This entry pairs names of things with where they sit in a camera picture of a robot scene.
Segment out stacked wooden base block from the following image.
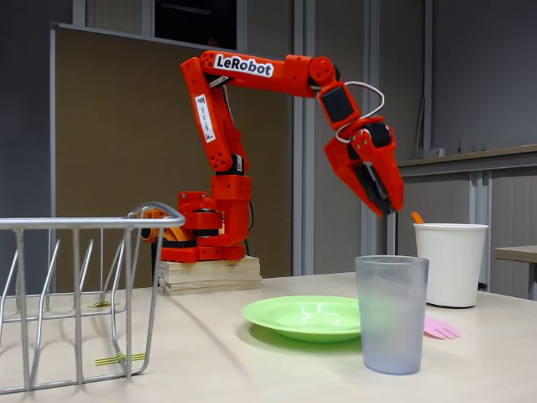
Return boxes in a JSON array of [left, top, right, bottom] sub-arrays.
[[158, 255, 263, 297]]

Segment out green plastic plate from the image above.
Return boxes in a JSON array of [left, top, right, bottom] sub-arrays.
[[242, 296, 362, 344]]

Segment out grey sideboard cabinet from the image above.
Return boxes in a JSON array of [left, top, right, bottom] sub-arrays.
[[384, 144, 537, 301]]

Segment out white wrist servo cable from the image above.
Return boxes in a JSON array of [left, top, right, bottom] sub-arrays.
[[334, 81, 386, 144]]

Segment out metal wire dish rack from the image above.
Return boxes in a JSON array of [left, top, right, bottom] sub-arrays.
[[0, 201, 186, 395]]

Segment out grey side table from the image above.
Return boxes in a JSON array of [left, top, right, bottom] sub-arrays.
[[493, 245, 537, 301]]

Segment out brown partition board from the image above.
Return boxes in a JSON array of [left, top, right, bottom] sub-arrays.
[[49, 23, 291, 290]]

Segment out light orange clamp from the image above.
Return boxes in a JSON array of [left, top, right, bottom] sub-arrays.
[[140, 207, 185, 244]]

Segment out pink plastic fork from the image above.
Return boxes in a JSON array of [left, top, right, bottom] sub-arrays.
[[423, 317, 462, 340]]

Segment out clear grey plastic cup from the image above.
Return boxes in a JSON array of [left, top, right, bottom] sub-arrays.
[[354, 254, 430, 376]]

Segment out black power cable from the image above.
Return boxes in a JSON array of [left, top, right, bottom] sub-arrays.
[[245, 201, 255, 253]]

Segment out white paper cup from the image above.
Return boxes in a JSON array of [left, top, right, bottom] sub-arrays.
[[413, 222, 490, 309]]

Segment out dark window pane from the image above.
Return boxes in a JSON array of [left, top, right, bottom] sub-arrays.
[[154, 0, 238, 50]]

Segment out long yellow black tape marker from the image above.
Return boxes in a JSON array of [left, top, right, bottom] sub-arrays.
[[95, 352, 147, 367]]

